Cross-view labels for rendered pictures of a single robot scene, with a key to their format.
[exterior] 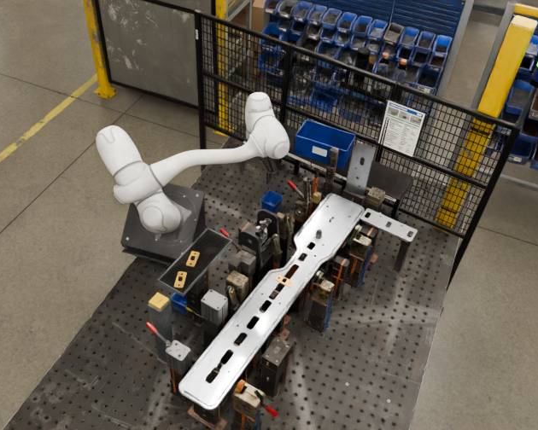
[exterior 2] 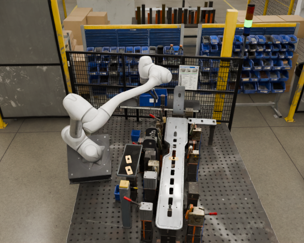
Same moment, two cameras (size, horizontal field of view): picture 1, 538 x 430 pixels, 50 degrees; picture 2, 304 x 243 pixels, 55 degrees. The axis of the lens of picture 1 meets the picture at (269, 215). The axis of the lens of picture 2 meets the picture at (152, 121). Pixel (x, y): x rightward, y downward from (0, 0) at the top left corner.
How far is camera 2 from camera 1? 95 cm
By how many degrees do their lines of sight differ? 21
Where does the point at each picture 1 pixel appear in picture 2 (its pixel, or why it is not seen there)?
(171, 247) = (99, 169)
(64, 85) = not seen: outside the picture
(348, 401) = (229, 206)
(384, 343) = (226, 175)
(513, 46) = (231, 21)
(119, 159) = (83, 107)
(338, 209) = (176, 122)
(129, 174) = (91, 114)
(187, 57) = (49, 90)
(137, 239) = (78, 172)
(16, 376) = not seen: outside the picture
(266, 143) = (161, 75)
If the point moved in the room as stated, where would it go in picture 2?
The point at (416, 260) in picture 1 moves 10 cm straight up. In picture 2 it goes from (215, 138) to (216, 130)
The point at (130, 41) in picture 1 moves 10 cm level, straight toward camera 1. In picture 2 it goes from (12, 90) to (15, 93)
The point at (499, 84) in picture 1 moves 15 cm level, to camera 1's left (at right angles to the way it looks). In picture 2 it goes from (228, 41) to (216, 43)
